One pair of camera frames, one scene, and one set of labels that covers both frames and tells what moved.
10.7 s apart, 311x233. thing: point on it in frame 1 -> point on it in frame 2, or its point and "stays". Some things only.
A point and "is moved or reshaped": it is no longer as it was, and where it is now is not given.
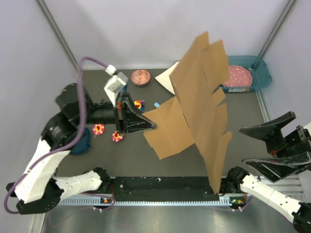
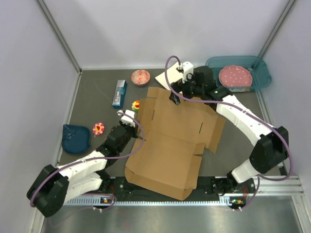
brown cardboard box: (194, 116) is moved or reshaped
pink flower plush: (98, 128) stays
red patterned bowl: (140, 77) stays
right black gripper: (298, 141) -> (179, 86)
